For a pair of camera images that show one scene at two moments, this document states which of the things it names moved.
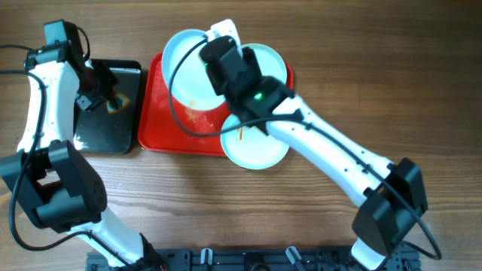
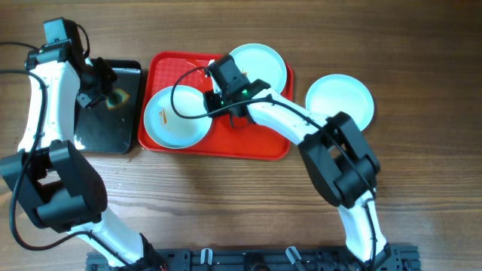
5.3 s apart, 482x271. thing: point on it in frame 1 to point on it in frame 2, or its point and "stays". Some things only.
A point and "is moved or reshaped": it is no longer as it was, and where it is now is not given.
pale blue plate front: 251,147 to 333,93
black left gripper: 109,81 stays
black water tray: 98,131 stays
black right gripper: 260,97 to 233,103
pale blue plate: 191,86 to 168,129
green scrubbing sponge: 117,102 is moved or reshaped
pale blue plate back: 269,62 stays
